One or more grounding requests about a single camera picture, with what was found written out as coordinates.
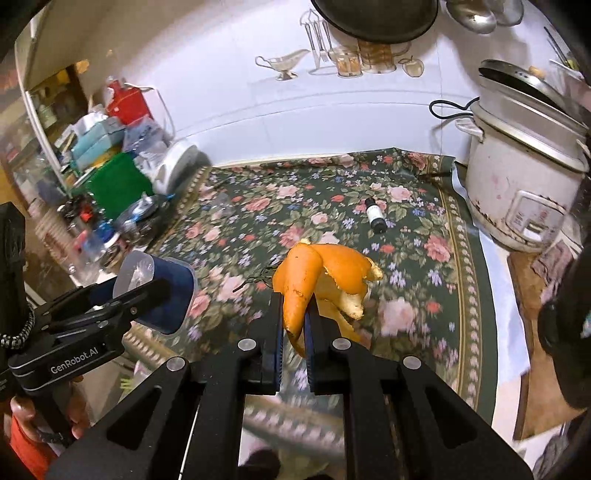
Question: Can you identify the orange peel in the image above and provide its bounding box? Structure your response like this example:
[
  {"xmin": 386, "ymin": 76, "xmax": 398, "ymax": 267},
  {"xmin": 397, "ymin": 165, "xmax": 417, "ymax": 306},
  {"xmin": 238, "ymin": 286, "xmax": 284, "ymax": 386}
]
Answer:
[{"xmin": 273, "ymin": 239, "xmax": 383, "ymax": 357}]

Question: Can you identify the black wok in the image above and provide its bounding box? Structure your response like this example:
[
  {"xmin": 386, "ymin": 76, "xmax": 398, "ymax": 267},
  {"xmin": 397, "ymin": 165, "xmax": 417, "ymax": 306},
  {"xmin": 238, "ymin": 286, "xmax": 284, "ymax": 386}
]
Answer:
[{"xmin": 311, "ymin": 0, "xmax": 440, "ymax": 44}]

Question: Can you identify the white rice cooker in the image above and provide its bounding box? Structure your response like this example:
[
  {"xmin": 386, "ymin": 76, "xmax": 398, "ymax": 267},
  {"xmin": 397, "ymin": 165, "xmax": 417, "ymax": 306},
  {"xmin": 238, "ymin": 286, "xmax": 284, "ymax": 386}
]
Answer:
[{"xmin": 455, "ymin": 59, "xmax": 589, "ymax": 252}]

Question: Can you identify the small white-label dark bottle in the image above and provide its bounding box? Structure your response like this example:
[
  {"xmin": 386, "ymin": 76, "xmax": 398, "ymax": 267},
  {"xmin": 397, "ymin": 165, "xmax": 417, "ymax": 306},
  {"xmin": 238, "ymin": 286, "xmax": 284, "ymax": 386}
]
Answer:
[{"xmin": 365, "ymin": 197, "xmax": 388, "ymax": 234}]

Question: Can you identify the green box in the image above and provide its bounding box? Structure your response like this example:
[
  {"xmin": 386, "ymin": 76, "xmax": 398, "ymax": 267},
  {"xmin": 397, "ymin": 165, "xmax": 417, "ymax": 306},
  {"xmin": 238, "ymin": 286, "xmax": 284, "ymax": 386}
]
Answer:
[{"xmin": 83, "ymin": 152, "xmax": 153, "ymax": 220}]

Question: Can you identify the person's left hand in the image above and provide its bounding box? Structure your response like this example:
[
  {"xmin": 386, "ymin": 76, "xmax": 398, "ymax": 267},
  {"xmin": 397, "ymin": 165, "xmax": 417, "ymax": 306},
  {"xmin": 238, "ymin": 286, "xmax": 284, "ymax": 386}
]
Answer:
[{"xmin": 8, "ymin": 375, "xmax": 90, "ymax": 446}]

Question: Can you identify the teal tissue box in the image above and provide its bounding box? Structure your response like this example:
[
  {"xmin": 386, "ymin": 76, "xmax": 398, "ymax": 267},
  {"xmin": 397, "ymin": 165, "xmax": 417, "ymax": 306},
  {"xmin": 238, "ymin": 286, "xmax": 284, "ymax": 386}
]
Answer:
[{"xmin": 71, "ymin": 117, "xmax": 125, "ymax": 172}]

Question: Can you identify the floral green table mat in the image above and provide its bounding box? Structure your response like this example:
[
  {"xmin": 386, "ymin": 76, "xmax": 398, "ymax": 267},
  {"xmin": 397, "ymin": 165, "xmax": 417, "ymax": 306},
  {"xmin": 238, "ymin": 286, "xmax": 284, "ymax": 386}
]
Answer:
[{"xmin": 124, "ymin": 148, "xmax": 498, "ymax": 420}]

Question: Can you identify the white round appliance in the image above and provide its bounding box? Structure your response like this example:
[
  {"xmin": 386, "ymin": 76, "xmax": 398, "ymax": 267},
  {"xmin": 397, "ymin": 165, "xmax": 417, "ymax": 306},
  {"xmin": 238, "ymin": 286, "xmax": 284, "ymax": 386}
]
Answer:
[{"xmin": 152, "ymin": 139, "xmax": 211, "ymax": 195}]

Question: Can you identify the blue yogurt cup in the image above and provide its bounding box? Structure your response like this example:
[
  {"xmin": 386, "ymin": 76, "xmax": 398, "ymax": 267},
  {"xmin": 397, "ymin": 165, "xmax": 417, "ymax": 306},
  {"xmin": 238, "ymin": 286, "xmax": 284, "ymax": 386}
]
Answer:
[{"xmin": 113, "ymin": 250, "xmax": 197, "ymax": 335}]

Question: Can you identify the metal ladle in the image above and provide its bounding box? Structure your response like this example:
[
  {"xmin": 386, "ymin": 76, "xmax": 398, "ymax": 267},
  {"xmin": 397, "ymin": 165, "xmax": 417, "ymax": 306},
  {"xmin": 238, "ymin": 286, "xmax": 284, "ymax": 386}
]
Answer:
[{"xmin": 446, "ymin": 0, "xmax": 497, "ymax": 35}]

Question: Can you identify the red carton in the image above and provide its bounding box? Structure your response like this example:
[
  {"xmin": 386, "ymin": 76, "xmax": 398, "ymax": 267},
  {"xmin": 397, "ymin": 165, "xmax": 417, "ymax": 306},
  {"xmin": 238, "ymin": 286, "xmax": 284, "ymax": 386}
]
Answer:
[{"xmin": 106, "ymin": 77, "xmax": 152, "ymax": 126}]

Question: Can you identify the black power cable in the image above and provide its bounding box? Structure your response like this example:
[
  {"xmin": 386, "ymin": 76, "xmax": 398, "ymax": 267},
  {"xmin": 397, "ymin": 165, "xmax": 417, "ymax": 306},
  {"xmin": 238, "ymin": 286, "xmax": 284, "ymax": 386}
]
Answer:
[{"xmin": 427, "ymin": 95, "xmax": 482, "ymax": 122}]

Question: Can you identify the wire mesh strainer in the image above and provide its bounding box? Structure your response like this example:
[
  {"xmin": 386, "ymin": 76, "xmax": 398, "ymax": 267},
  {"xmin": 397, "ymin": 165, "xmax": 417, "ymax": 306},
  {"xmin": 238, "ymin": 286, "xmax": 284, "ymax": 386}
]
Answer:
[{"xmin": 486, "ymin": 0, "xmax": 525, "ymax": 27}]

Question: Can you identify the plastic bag with print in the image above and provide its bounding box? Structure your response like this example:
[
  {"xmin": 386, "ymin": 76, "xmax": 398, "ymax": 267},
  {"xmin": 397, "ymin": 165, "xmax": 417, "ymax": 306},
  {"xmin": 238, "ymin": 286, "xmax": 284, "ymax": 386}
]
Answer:
[{"xmin": 122, "ymin": 115, "xmax": 168, "ymax": 154}]

